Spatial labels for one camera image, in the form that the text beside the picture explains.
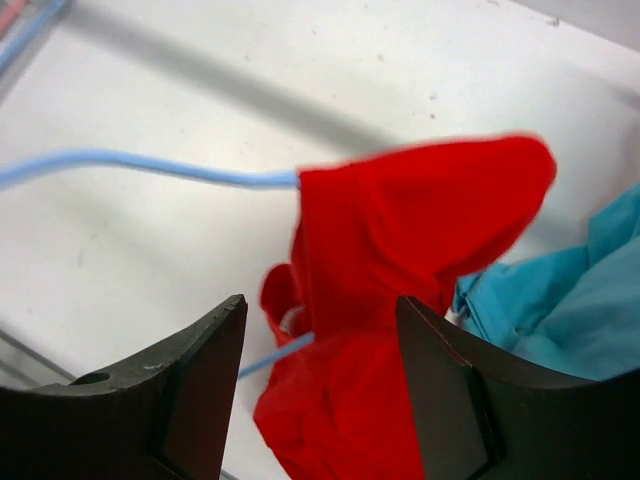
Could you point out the pink wire hanger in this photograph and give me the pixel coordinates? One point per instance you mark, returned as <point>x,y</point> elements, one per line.
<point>10,10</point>

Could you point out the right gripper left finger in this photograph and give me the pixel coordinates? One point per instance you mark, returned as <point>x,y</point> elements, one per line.
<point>161,413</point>

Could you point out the red t shirt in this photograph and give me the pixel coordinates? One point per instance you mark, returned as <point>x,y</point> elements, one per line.
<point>405,223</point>

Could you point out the light blue t shirt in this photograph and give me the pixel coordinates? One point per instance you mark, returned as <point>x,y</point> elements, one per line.
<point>575,311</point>

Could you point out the blue wire hanger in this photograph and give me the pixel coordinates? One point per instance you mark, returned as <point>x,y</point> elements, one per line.
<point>22,40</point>
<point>105,252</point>

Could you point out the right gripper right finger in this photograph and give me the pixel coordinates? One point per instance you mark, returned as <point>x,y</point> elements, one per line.
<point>483,413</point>

